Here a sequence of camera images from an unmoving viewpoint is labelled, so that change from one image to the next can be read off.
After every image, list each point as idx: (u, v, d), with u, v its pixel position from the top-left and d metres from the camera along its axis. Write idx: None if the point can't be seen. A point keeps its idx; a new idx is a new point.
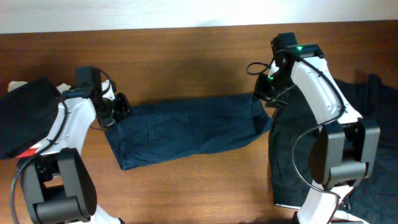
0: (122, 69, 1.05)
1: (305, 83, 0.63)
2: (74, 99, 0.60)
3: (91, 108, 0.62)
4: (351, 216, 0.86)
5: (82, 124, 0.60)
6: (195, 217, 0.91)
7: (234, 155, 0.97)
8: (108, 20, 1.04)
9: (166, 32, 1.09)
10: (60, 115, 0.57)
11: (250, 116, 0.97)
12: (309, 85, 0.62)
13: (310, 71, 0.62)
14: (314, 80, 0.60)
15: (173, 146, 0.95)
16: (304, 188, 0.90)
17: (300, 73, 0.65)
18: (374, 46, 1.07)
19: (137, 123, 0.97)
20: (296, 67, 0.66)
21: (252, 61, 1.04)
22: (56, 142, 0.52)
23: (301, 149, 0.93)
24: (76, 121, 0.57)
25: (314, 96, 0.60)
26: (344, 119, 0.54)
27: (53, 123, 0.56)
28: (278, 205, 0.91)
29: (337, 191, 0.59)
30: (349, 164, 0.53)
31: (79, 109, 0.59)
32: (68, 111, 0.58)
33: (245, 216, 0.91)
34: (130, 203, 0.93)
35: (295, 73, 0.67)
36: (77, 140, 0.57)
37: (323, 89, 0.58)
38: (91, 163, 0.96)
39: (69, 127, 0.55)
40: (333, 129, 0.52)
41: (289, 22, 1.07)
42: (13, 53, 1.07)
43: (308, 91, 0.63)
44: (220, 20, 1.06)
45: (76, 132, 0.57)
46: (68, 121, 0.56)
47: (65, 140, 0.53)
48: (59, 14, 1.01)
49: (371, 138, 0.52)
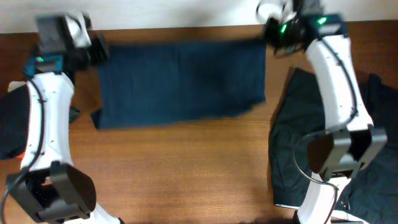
0: None
1: (321, 66, 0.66)
2: (46, 81, 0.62)
3: (65, 86, 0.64)
4: (351, 216, 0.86)
5: (62, 108, 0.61)
6: (195, 217, 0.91)
7: (235, 155, 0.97)
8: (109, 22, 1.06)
9: (168, 35, 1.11)
10: (35, 107, 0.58)
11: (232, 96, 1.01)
12: (324, 70, 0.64)
13: (329, 56, 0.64)
14: (333, 67, 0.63)
15: (156, 114, 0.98)
16: (303, 189, 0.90)
17: (318, 56, 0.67)
18: (374, 47, 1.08)
19: (125, 81, 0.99)
20: (315, 47, 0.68)
21: None
22: (42, 152, 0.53)
23: (300, 148, 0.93)
24: (54, 107, 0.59)
25: (328, 84, 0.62)
26: (355, 124, 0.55)
27: (32, 116, 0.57)
28: (278, 205, 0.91)
29: (336, 184, 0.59)
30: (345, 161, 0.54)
31: (54, 94, 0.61)
32: (43, 99, 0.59)
33: (245, 215, 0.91)
34: (130, 203, 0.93)
35: (313, 53, 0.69)
36: (62, 134, 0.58)
37: (339, 79, 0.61)
38: (91, 162, 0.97)
39: (48, 120, 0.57)
40: (339, 135, 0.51)
41: None
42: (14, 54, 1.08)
43: (321, 76, 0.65)
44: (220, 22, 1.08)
45: (59, 124, 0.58)
46: (45, 111, 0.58)
47: (50, 145, 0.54)
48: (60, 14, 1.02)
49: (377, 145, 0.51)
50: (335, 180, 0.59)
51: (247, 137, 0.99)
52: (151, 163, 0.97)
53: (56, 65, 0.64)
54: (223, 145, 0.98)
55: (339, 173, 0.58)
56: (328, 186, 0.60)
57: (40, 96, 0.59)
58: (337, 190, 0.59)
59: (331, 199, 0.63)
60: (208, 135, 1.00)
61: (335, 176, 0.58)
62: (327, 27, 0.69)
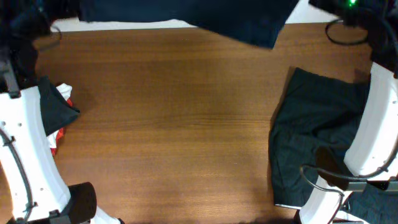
0: (121, 68, 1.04)
1: (377, 100, 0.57)
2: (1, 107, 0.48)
3: (32, 107, 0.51)
4: (351, 216, 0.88)
5: (35, 142, 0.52)
6: (195, 217, 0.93)
7: (234, 155, 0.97)
8: None
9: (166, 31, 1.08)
10: (2, 150, 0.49)
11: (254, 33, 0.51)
12: (379, 108, 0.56)
13: (395, 101, 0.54)
14: (389, 115, 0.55)
15: None
16: (303, 189, 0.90)
17: (382, 89, 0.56)
18: None
19: None
20: (387, 78, 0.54)
21: (252, 61, 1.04)
22: (35, 203, 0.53)
23: (301, 149, 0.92)
24: (27, 147, 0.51)
25: (374, 127, 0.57)
26: (379, 177, 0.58)
27: (2, 158, 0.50)
28: (279, 205, 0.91)
29: (341, 190, 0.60)
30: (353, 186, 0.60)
31: (21, 127, 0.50)
32: (10, 140, 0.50)
33: (244, 215, 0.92)
34: (131, 203, 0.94)
35: (379, 79, 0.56)
36: (46, 166, 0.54)
37: (388, 133, 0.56)
38: (92, 162, 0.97)
39: (26, 164, 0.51)
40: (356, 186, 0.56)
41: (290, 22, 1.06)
42: None
43: (372, 112, 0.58)
44: None
45: (42, 165, 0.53)
46: (18, 155, 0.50)
47: (42, 195, 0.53)
48: None
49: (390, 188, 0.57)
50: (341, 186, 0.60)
51: (247, 138, 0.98)
52: (151, 164, 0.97)
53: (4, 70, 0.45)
54: (224, 145, 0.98)
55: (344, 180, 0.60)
56: (334, 191, 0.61)
57: (3, 135, 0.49)
58: (342, 196, 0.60)
59: (336, 203, 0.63)
60: (209, 135, 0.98)
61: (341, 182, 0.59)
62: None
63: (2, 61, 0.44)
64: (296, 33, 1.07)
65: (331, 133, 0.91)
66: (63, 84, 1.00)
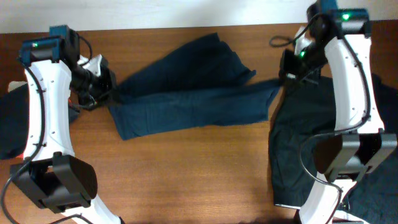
0: (122, 69, 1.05)
1: (336, 65, 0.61)
2: (43, 69, 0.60)
3: (63, 73, 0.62)
4: (351, 216, 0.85)
5: (61, 103, 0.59)
6: (195, 217, 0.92)
7: (234, 155, 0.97)
8: (107, 20, 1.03)
9: (166, 32, 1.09)
10: (35, 97, 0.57)
11: (250, 120, 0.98)
12: (339, 69, 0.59)
13: (347, 56, 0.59)
14: (349, 68, 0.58)
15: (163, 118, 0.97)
16: (303, 189, 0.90)
17: (335, 53, 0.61)
18: None
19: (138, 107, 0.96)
20: (334, 45, 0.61)
21: (252, 62, 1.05)
22: (44, 143, 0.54)
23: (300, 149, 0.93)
24: (53, 98, 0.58)
25: (342, 84, 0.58)
26: (365, 127, 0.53)
27: (32, 105, 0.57)
28: (279, 205, 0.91)
29: (340, 185, 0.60)
30: (352, 166, 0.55)
31: (53, 83, 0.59)
32: (42, 89, 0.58)
33: (244, 216, 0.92)
34: (130, 203, 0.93)
35: (331, 50, 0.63)
36: (62, 122, 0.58)
37: (354, 82, 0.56)
38: (91, 162, 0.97)
39: (50, 111, 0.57)
40: (350, 137, 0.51)
41: (288, 22, 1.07)
42: (12, 53, 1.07)
43: (336, 76, 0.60)
44: (220, 20, 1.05)
45: (59, 116, 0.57)
46: (45, 102, 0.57)
47: (51, 137, 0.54)
48: (58, 13, 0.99)
49: (386, 150, 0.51)
50: (339, 182, 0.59)
51: (247, 137, 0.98)
52: (151, 164, 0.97)
53: (53, 51, 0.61)
54: (224, 145, 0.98)
55: (344, 176, 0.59)
56: (332, 187, 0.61)
57: (38, 85, 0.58)
58: (341, 191, 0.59)
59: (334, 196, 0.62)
60: (209, 135, 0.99)
61: (341, 178, 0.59)
62: (352, 23, 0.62)
63: (53, 45, 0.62)
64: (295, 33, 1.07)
65: None
66: None
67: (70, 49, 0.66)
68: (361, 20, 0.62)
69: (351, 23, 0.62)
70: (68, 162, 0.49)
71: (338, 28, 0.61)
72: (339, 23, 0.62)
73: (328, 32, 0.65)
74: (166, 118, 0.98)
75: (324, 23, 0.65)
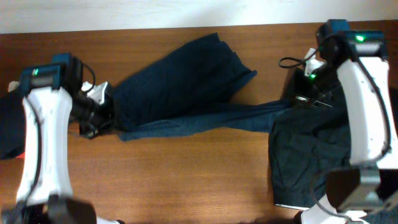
0: (122, 68, 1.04)
1: (351, 91, 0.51)
2: (43, 97, 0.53)
3: (65, 101, 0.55)
4: None
5: (58, 134, 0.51)
6: (195, 217, 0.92)
7: (235, 155, 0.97)
8: (107, 20, 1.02)
9: (167, 32, 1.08)
10: (29, 129, 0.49)
11: (254, 127, 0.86)
12: (354, 98, 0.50)
13: (364, 80, 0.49)
14: (365, 94, 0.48)
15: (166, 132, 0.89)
16: (305, 189, 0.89)
17: (349, 76, 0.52)
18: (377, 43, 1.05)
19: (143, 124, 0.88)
20: (347, 68, 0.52)
21: (252, 61, 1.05)
22: (40, 182, 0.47)
23: (301, 149, 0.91)
24: (51, 130, 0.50)
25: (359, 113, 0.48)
26: (386, 162, 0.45)
27: (27, 138, 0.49)
28: (279, 205, 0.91)
29: (349, 215, 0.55)
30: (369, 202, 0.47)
31: (53, 112, 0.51)
32: (40, 121, 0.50)
33: (244, 216, 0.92)
34: (130, 203, 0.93)
35: (344, 73, 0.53)
36: (61, 156, 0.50)
37: (370, 109, 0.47)
38: (92, 162, 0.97)
39: (47, 144, 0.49)
40: (370, 172, 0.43)
41: (290, 21, 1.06)
42: (13, 54, 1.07)
43: (354, 103, 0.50)
44: (221, 20, 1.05)
45: (58, 148, 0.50)
46: (43, 135, 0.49)
47: (49, 174, 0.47)
48: (59, 14, 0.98)
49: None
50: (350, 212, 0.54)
51: (247, 137, 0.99)
52: (151, 164, 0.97)
53: (53, 78, 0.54)
54: (224, 146, 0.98)
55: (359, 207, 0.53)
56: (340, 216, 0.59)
57: (36, 114, 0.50)
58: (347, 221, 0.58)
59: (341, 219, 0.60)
60: (210, 135, 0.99)
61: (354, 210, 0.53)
62: (367, 45, 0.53)
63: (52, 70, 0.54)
64: (296, 33, 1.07)
65: (331, 134, 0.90)
66: None
67: (70, 75, 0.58)
68: (377, 43, 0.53)
69: (366, 45, 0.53)
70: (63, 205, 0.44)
71: (353, 50, 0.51)
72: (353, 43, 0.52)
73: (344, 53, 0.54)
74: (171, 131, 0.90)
75: (336, 45, 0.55)
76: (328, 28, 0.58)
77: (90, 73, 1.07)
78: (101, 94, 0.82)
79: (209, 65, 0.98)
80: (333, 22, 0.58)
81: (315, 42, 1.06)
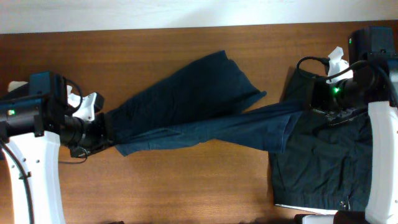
0: (124, 70, 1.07)
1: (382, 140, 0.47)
2: (25, 147, 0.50)
3: (51, 147, 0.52)
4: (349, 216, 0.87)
5: (49, 184, 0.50)
6: (194, 217, 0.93)
7: (234, 155, 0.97)
8: (106, 21, 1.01)
9: (166, 33, 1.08)
10: (18, 183, 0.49)
11: (265, 145, 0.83)
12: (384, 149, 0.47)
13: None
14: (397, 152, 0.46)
15: (164, 147, 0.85)
16: (304, 189, 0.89)
17: (382, 122, 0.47)
18: None
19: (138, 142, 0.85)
20: (380, 111, 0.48)
21: (251, 61, 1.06)
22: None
23: (303, 149, 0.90)
24: (40, 184, 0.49)
25: (387, 172, 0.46)
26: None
27: (16, 193, 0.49)
28: (278, 205, 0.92)
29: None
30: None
31: (40, 163, 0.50)
32: (27, 175, 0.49)
33: (244, 216, 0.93)
34: (131, 203, 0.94)
35: (377, 114, 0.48)
36: (53, 208, 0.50)
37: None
38: (91, 162, 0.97)
39: (37, 200, 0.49)
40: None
41: (290, 22, 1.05)
42: (13, 55, 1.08)
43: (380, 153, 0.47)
44: (221, 22, 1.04)
45: (51, 199, 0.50)
46: (33, 190, 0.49)
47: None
48: (56, 14, 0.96)
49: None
50: None
51: None
52: (151, 165, 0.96)
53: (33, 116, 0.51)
54: (224, 146, 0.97)
55: None
56: None
57: (21, 170, 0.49)
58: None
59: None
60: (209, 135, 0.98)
61: None
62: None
63: (33, 108, 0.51)
64: (295, 32, 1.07)
65: (331, 134, 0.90)
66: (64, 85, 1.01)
67: (53, 107, 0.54)
68: None
69: None
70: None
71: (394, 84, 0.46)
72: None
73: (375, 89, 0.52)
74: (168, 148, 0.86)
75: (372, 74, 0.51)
76: (369, 42, 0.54)
77: (91, 74, 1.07)
78: (91, 110, 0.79)
79: (209, 69, 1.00)
80: (374, 38, 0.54)
81: (314, 42, 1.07)
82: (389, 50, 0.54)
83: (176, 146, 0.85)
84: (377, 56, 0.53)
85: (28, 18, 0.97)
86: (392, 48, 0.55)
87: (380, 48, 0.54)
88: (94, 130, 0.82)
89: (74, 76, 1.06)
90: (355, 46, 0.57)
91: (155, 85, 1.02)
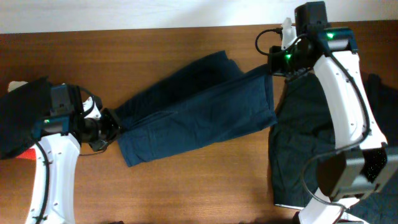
0: (124, 69, 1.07)
1: (327, 84, 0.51)
2: (53, 139, 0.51)
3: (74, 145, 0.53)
4: (351, 216, 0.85)
5: (65, 178, 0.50)
6: (195, 217, 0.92)
7: (234, 155, 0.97)
8: (105, 20, 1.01)
9: (166, 32, 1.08)
10: (39, 168, 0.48)
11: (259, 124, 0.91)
12: (331, 88, 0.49)
13: (338, 72, 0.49)
14: (341, 85, 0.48)
15: (164, 138, 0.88)
16: (304, 190, 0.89)
17: (324, 71, 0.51)
18: (374, 45, 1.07)
19: (135, 134, 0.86)
20: (321, 63, 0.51)
21: (251, 61, 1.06)
22: (45, 218, 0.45)
23: (300, 149, 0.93)
24: (59, 173, 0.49)
25: (337, 106, 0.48)
26: (367, 143, 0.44)
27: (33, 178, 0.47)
28: (278, 205, 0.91)
29: (344, 203, 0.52)
30: (359, 178, 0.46)
31: (61, 155, 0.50)
32: (49, 162, 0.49)
33: (245, 216, 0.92)
34: (130, 203, 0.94)
35: (319, 69, 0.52)
36: (67, 198, 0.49)
37: (348, 98, 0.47)
38: (91, 162, 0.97)
39: (55, 184, 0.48)
40: (351, 154, 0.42)
41: None
42: (12, 54, 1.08)
43: (330, 94, 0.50)
44: (221, 21, 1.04)
45: (64, 191, 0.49)
46: (54, 176, 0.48)
47: (54, 212, 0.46)
48: (57, 14, 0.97)
49: (390, 166, 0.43)
50: (342, 199, 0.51)
51: (247, 137, 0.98)
52: (151, 165, 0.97)
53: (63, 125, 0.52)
54: (224, 145, 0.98)
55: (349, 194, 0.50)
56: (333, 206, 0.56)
57: (46, 155, 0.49)
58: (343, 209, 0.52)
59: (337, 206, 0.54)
60: None
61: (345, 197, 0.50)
62: (336, 43, 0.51)
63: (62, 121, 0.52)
64: None
65: (330, 134, 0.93)
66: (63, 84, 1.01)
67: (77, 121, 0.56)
68: (346, 40, 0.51)
69: (337, 42, 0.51)
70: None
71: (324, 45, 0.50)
72: (323, 42, 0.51)
73: (316, 53, 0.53)
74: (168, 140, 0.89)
75: (310, 43, 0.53)
76: (305, 15, 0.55)
77: (89, 73, 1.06)
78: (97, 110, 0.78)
79: (207, 70, 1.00)
80: (307, 12, 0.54)
81: None
82: (324, 21, 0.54)
83: (179, 137, 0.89)
84: (314, 26, 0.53)
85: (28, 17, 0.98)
86: (326, 20, 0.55)
87: (316, 20, 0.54)
88: (106, 126, 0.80)
89: (73, 75, 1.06)
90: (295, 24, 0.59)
91: (155, 85, 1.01)
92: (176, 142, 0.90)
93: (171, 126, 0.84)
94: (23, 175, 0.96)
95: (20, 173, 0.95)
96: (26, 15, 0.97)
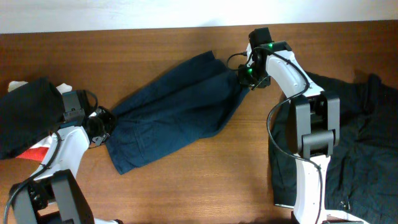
0: (123, 69, 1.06)
1: (277, 73, 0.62)
2: (64, 129, 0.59)
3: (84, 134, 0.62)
4: (351, 216, 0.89)
5: (76, 150, 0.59)
6: (195, 217, 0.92)
7: (234, 155, 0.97)
8: (106, 18, 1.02)
9: (167, 32, 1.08)
10: (51, 144, 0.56)
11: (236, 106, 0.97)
12: (278, 73, 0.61)
13: (280, 60, 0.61)
14: (283, 66, 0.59)
15: (153, 138, 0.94)
16: None
17: (272, 65, 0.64)
18: (375, 45, 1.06)
19: (125, 133, 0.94)
20: (268, 61, 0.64)
21: None
22: (50, 167, 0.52)
23: None
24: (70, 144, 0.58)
25: (285, 83, 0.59)
26: (310, 93, 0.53)
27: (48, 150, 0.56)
28: (278, 205, 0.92)
29: (318, 163, 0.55)
30: (318, 131, 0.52)
31: (73, 136, 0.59)
32: (61, 139, 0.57)
33: (245, 216, 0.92)
34: (130, 203, 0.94)
35: (269, 66, 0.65)
36: (71, 163, 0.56)
37: (290, 73, 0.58)
38: (91, 162, 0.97)
39: (63, 150, 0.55)
40: (300, 101, 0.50)
41: (290, 21, 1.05)
42: (12, 54, 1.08)
43: (280, 79, 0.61)
44: (220, 20, 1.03)
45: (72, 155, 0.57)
46: (60, 147, 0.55)
47: (59, 165, 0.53)
48: (58, 12, 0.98)
49: (333, 109, 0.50)
50: (316, 158, 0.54)
51: (247, 138, 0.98)
52: (150, 165, 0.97)
53: (74, 122, 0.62)
54: (224, 145, 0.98)
55: (318, 152, 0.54)
56: (310, 167, 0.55)
57: (58, 133, 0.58)
58: (319, 169, 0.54)
59: (315, 172, 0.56)
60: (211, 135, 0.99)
61: (314, 155, 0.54)
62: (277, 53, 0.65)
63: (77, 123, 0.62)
64: (296, 32, 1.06)
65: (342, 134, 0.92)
66: (63, 84, 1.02)
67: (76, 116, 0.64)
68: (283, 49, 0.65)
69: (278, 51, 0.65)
70: (66, 178, 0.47)
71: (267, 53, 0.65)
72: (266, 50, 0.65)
73: (264, 60, 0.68)
74: (158, 142, 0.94)
75: (259, 56, 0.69)
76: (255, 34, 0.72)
77: (89, 72, 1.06)
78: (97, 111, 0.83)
79: (208, 72, 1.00)
80: (255, 32, 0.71)
81: (314, 41, 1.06)
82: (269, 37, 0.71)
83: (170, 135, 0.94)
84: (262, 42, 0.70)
85: (28, 14, 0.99)
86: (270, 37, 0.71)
87: (263, 38, 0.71)
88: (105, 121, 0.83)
89: (72, 74, 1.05)
90: (250, 43, 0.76)
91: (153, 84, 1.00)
92: (168, 140, 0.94)
93: (157, 124, 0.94)
94: (23, 175, 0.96)
95: (20, 174, 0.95)
96: (28, 13, 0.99)
